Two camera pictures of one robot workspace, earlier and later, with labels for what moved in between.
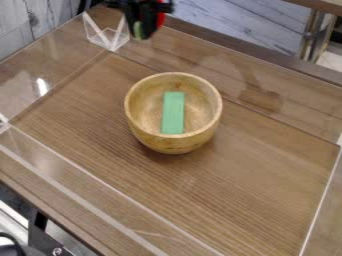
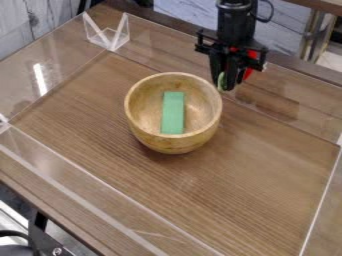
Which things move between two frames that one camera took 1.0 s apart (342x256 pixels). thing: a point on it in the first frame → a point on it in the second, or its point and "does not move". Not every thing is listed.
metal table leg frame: (320, 30) does not move
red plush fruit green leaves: (160, 23) → (249, 71)
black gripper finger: (134, 15) → (217, 66)
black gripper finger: (149, 13) → (234, 72)
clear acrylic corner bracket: (109, 38) does not move
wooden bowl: (144, 107) does not move
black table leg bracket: (39, 239) does not move
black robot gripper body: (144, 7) → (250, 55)
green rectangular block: (173, 113) does not move
